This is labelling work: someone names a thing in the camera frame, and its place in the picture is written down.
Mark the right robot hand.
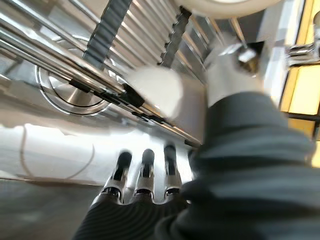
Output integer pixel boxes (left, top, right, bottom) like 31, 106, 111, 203
72, 48, 320, 240

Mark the stainless steel sink basin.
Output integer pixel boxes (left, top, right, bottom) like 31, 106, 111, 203
0, 0, 286, 240

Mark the cream ceramic plate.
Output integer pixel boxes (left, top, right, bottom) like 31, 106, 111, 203
174, 0, 284, 20

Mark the round steel sink drain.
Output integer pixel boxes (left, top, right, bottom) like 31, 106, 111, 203
34, 34, 114, 116

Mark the chrome pull-down kitchen faucet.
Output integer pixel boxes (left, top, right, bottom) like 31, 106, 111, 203
286, 17, 320, 67

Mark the black steel roll-up rack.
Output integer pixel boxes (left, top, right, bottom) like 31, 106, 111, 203
0, 0, 251, 148

